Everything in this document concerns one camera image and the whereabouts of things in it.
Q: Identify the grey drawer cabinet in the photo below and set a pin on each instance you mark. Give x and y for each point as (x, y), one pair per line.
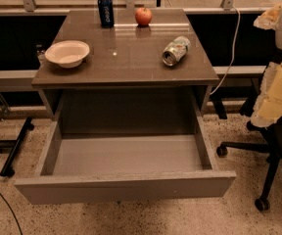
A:
(124, 78)

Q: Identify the blue pepsi can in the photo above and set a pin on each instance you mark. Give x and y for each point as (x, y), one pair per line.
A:
(106, 13)

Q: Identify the white bowl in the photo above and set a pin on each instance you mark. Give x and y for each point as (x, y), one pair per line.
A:
(67, 54)

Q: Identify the red apple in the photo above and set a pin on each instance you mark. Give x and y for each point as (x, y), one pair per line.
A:
(143, 16)

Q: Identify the grey top drawer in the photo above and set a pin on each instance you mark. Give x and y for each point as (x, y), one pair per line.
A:
(86, 163)

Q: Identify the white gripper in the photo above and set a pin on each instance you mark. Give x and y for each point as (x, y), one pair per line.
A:
(268, 109)

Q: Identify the black office chair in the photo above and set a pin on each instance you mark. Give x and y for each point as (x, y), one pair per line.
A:
(272, 146)

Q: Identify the green soda can lying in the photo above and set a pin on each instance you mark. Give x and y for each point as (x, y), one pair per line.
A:
(176, 50)

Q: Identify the black table foot bar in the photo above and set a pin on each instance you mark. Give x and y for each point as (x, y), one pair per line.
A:
(7, 170)

